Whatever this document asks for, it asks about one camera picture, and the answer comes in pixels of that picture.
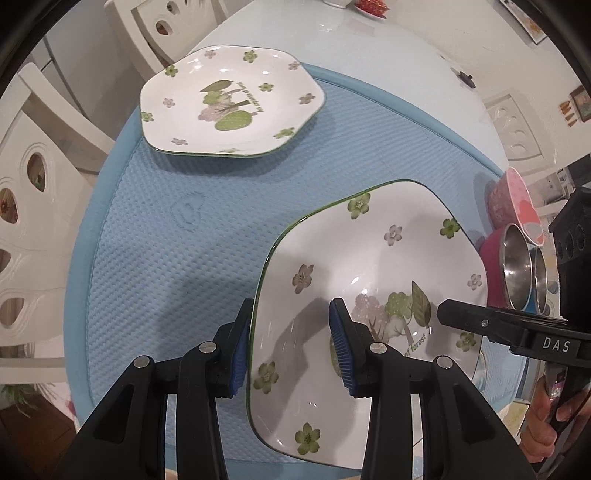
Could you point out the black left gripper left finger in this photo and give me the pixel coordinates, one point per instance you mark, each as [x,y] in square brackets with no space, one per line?
[123,438]

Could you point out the red patterned dish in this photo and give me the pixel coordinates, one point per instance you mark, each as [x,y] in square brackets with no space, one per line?
[374,8]

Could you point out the blue drying mat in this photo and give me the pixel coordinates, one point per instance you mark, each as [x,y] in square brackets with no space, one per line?
[170,246]

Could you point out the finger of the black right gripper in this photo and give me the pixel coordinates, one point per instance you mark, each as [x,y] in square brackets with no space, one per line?
[518,330]

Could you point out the wall picture frame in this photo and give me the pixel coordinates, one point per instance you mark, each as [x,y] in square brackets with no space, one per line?
[582,101]

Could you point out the white green floral plate far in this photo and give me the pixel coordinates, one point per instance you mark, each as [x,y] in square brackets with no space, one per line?
[228,101]

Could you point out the white green floral square plate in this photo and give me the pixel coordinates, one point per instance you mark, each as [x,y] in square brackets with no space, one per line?
[393,254]

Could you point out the pink bowl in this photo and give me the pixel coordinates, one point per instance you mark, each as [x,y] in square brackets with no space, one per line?
[510,202]

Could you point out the white carved chair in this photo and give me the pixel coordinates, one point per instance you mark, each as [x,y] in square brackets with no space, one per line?
[514,130]
[47,150]

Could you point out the white chair near wall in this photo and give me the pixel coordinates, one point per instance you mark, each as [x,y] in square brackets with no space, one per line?
[156,33]

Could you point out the black round lid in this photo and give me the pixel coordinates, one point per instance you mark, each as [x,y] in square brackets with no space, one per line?
[465,78]

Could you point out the white carved chair right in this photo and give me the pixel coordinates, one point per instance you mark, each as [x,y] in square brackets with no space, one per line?
[514,130]

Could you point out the right hand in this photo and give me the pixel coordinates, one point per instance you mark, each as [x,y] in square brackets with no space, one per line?
[538,439]

